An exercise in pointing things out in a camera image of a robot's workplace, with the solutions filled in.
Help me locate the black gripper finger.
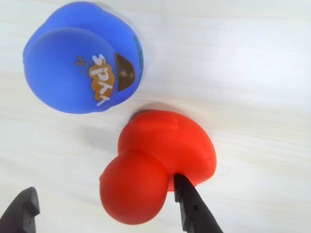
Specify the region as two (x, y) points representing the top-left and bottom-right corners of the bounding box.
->
(0, 186), (41, 233)
(173, 172), (224, 233)

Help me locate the red rubber duck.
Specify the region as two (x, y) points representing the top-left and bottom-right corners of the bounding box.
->
(99, 109), (217, 225)

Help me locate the blue rubber duck with cap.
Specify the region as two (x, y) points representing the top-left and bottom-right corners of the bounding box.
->
(23, 0), (146, 115)

